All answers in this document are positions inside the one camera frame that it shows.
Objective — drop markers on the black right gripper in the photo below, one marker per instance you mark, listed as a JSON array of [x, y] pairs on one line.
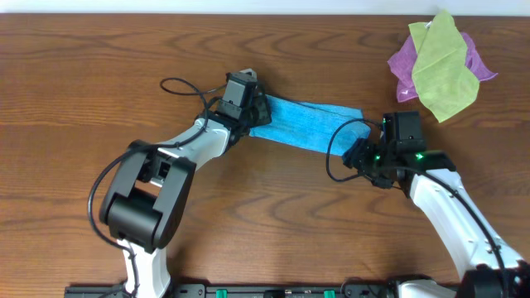
[[358, 154]]

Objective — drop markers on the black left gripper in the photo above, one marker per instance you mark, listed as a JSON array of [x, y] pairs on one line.
[[257, 110]]

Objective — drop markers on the blue microfiber cloth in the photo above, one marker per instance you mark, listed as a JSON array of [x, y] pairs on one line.
[[313, 126]]

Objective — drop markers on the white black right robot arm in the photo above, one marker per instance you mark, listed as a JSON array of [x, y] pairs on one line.
[[486, 265]]

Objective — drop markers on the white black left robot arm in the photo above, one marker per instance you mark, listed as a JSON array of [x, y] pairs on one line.
[[146, 200]]

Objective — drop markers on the purple microfiber cloth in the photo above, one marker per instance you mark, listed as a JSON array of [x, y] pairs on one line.
[[401, 64]]

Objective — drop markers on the green microfiber cloth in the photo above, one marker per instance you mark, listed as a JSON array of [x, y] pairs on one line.
[[442, 81]]

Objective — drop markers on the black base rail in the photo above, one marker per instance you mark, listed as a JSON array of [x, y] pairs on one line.
[[352, 290]]

